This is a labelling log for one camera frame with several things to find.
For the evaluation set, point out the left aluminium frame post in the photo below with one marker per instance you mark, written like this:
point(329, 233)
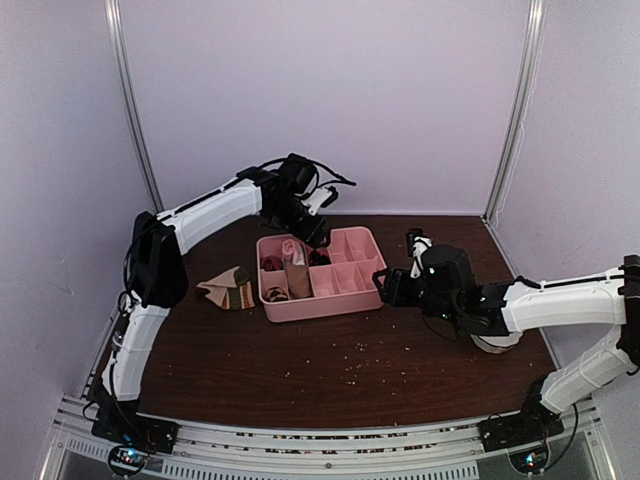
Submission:
point(132, 114)

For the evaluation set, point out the rolled socks in box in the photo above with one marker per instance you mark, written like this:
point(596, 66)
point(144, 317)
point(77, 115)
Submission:
point(293, 262)

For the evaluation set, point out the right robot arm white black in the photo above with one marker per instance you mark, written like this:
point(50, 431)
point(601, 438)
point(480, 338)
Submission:
point(441, 284)

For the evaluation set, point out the pink divided organizer box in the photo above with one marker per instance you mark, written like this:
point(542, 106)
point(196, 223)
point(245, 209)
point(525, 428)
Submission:
point(345, 286)

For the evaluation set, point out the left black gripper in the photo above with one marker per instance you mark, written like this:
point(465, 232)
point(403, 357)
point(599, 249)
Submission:
point(313, 235)

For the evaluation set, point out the white scalloped bowl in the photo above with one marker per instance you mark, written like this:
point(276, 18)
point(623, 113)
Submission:
point(496, 344)

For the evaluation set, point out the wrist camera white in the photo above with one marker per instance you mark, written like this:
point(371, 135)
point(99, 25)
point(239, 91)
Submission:
point(321, 198)
point(417, 244)

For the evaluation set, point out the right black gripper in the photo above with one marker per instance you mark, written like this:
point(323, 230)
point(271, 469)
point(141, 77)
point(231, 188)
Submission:
point(394, 292)

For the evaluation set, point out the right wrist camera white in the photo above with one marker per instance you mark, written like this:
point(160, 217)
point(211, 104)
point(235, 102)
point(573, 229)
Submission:
point(417, 244)

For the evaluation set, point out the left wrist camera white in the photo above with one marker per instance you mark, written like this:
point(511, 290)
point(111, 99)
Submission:
point(321, 198)

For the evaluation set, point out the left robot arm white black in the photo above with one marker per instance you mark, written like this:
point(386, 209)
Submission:
point(287, 192)

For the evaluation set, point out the aluminium frame post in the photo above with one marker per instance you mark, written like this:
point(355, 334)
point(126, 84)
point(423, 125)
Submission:
point(132, 114)
point(515, 128)

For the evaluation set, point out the striped beige green sock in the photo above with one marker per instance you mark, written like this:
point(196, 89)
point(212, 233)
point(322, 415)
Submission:
point(230, 290)

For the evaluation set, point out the argyle black red orange sock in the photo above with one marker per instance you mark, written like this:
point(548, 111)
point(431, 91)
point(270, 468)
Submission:
point(318, 258)

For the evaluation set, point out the right aluminium frame post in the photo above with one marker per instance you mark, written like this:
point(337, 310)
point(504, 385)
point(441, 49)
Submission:
point(515, 128)

